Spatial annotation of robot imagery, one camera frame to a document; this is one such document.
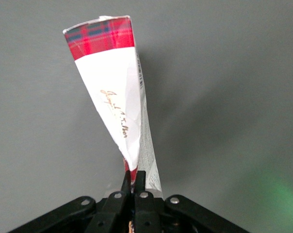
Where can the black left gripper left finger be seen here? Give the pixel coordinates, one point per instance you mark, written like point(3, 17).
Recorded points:
point(112, 213)

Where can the red cookie box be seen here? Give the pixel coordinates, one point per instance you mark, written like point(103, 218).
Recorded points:
point(110, 85)

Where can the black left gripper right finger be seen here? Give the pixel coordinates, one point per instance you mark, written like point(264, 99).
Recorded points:
point(145, 213)

